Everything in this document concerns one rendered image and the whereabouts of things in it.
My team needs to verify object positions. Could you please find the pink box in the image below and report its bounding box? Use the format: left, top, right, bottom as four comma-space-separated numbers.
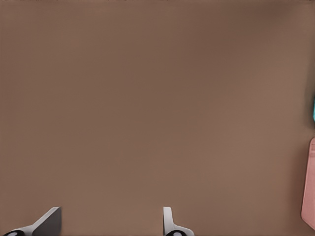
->
301, 137, 315, 231

